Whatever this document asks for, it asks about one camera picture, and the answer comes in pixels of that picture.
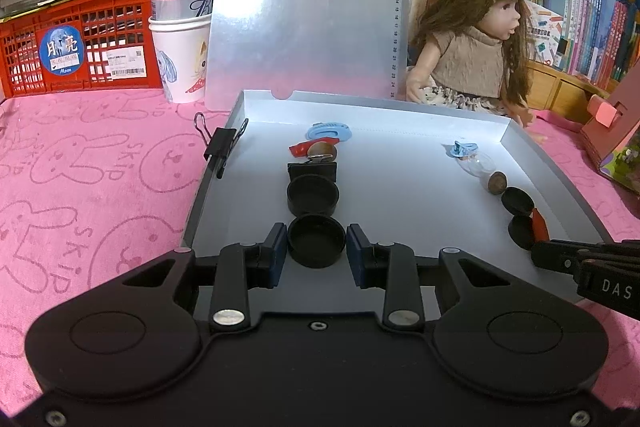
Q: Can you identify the blue alligator hair clip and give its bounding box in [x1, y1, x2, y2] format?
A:
[448, 140, 481, 158]

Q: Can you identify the brown wooden ball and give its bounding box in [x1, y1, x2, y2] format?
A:
[306, 142, 338, 164]

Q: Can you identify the blue oval hair clip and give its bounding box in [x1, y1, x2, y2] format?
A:
[306, 122, 353, 142]

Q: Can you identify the pink rabbit print towel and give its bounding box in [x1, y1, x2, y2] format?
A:
[0, 87, 640, 408]

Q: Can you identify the long-haired doll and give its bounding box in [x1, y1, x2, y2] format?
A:
[405, 0, 548, 142]

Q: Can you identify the black round container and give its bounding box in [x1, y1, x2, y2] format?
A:
[287, 216, 347, 269]
[286, 174, 341, 218]

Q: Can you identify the white box with pencil print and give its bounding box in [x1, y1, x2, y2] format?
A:
[522, 2, 563, 68]

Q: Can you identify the translucent plastic sheet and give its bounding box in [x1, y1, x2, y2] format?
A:
[204, 0, 412, 112]

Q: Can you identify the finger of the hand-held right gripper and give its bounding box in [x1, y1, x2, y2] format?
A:
[531, 239, 640, 278]

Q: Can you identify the clear plastic dome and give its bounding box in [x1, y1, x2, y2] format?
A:
[460, 152, 498, 180]

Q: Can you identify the red plastic basket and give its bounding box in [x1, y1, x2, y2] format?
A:
[0, 0, 166, 100]

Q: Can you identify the black round lid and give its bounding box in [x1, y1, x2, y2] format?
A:
[501, 188, 534, 218]
[508, 216, 538, 252]

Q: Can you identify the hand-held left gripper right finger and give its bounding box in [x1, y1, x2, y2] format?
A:
[346, 223, 511, 333]

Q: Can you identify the white paper cup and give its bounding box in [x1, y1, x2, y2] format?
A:
[148, 13, 213, 105]

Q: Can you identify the red bullet-shaped cap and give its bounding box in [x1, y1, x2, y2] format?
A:
[287, 138, 328, 156]
[531, 208, 551, 242]

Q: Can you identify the silver cardboard box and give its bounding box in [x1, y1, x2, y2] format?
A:
[182, 89, 613, 323]

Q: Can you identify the wooden drawer shelf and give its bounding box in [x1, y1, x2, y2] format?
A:
[527, 59, 608, 125]

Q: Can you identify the black binder clip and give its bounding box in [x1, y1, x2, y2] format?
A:
[194, 112, 249, 179]

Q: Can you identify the pink cardboard phone stand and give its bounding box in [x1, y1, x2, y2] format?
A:
[580, 52, 640, 198]

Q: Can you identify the brown acorn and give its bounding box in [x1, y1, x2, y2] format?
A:
[486, 172, 509, 196]

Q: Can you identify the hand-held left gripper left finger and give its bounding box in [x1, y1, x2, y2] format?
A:
[122, 222, 288, 333]

